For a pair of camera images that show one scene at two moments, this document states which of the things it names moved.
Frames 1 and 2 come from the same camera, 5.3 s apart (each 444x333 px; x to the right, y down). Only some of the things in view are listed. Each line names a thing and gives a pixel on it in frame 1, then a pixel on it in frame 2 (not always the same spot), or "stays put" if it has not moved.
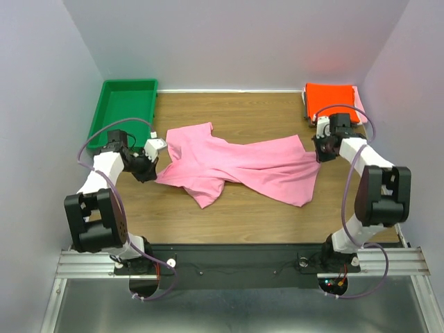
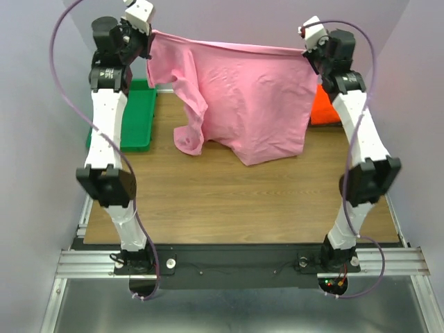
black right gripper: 321,157 → 324,42
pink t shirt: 202,161 → 259,100
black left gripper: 149,173 → 145,39
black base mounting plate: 241,266 stays put
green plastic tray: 123,99 stays put
